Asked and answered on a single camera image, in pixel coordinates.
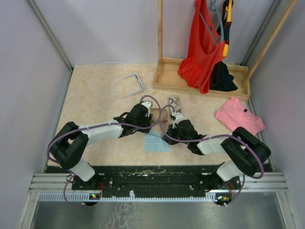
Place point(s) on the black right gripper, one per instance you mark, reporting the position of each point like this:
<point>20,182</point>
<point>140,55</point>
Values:
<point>171,129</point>

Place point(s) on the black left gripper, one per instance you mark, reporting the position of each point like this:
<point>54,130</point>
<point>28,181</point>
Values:
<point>148,119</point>

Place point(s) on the plaid brown glasses case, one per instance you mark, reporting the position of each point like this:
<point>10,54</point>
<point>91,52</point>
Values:
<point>163,116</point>

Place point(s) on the light blue cloth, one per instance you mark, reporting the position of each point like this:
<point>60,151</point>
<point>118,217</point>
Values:
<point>153,142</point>

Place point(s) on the map print glasses case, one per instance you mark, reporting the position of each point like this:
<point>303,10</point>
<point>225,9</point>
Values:
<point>175,103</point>

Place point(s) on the white sunglasses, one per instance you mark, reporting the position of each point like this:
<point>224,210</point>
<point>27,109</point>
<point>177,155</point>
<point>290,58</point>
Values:
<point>138,80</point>

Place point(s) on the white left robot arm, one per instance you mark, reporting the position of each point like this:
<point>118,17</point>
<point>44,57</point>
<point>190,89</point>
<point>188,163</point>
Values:
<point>69,144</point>

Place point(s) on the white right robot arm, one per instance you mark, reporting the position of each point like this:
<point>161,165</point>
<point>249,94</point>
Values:
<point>246,152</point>

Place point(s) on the wooden clothes rack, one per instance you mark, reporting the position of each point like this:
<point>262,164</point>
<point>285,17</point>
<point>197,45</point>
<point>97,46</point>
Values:
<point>168,79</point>

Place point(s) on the pink folded shirt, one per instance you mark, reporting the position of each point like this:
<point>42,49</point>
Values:
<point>233,114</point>

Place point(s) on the black garment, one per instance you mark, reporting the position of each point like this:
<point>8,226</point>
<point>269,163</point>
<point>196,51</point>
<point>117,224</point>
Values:
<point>221,80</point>

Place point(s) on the red garment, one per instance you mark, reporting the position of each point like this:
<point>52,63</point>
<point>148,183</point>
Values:
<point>205,50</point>

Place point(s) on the yellow black hanger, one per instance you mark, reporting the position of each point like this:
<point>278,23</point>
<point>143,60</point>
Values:
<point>224,29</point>

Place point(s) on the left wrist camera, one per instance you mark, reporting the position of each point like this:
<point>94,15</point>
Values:
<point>147,104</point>

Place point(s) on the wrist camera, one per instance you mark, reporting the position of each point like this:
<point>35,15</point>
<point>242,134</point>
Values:
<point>177,117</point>
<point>147,104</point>

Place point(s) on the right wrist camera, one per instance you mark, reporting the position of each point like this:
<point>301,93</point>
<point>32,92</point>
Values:
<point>177,117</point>

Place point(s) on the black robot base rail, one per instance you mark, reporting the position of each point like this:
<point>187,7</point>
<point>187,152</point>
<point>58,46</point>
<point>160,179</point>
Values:
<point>147,183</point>

